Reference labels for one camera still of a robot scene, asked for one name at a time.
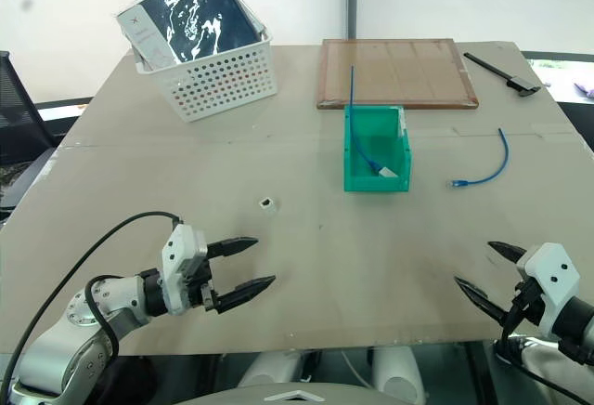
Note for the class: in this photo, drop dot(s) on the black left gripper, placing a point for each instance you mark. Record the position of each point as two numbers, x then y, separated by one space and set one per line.
207 297

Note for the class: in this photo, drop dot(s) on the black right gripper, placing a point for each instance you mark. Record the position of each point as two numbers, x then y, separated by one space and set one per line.
526 305

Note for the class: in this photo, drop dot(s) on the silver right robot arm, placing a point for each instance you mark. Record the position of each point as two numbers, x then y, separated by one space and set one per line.
580 323

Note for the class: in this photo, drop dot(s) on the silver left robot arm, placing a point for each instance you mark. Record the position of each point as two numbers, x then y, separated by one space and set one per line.
55 344

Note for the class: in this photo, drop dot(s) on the small white connector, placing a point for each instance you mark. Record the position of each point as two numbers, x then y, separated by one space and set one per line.
267 205

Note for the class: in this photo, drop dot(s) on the white rounded robot leg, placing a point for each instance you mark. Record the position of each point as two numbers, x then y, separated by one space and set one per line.
399 370
274 368

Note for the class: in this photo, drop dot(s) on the grey robot torso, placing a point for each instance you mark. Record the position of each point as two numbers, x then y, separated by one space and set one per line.
301 393

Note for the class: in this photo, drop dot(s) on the green plastic bin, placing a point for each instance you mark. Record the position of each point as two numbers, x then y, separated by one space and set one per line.
376 145

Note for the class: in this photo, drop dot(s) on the white perforated plastic basket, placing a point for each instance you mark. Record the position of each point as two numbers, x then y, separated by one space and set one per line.
223 84

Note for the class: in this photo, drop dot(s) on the black caliper tool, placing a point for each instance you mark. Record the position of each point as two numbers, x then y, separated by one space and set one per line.
508 79

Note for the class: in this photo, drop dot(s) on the purple object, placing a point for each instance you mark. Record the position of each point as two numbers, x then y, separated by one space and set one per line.
585 89

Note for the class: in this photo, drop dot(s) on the brown wooden board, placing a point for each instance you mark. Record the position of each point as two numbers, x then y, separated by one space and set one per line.
399 73

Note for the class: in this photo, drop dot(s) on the dark glossy wrapped package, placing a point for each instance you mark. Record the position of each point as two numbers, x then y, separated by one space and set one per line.
199 19

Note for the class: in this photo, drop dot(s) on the black mesh office chair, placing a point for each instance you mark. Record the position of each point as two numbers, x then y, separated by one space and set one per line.
18 112

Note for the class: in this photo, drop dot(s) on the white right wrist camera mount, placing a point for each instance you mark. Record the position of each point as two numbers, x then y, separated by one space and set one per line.
552 270

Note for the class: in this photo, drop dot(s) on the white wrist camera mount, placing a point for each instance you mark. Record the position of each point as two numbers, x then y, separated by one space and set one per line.
178 256
552 270

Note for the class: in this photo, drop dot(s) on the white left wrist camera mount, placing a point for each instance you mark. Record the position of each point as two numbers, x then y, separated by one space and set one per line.
178 256

